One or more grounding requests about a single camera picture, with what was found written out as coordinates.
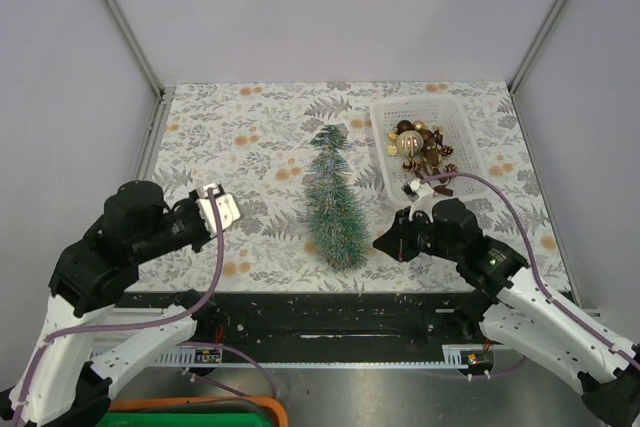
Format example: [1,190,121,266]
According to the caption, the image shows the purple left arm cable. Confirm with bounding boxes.
[9,186,226,427]

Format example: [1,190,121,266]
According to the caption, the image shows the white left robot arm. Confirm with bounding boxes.
[1,180,240,426]

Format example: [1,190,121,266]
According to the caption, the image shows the brown ribbon ornaments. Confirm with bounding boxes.
[402,129,458,180]

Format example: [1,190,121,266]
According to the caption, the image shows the dark brown bauble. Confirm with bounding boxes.
[396,120,414,135]

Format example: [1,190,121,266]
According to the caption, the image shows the floral patterned table mat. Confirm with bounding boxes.
[134,79,574,294]

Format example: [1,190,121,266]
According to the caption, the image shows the green plastic bin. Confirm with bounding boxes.
[97,413,272,427]

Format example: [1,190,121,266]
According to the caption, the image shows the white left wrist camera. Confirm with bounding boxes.
[196,183,241,238]

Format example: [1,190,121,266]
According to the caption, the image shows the orange plastic bin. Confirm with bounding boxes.
[109,396,290,427]

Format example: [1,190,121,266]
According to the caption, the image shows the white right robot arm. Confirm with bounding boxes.
[373,199,639,426]

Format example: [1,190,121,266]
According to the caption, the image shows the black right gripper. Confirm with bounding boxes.
[372,206,462,263]

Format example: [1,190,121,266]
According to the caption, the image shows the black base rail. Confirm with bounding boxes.
[114,289,516,363]

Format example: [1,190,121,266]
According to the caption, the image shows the small green christmas tree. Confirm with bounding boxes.
[304,125,368,272]

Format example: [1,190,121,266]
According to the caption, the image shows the white plastic basket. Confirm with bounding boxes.
[370,94,486,205]

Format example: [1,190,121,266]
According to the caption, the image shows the large gold striped bauble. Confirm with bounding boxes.
[396,130,424,159]

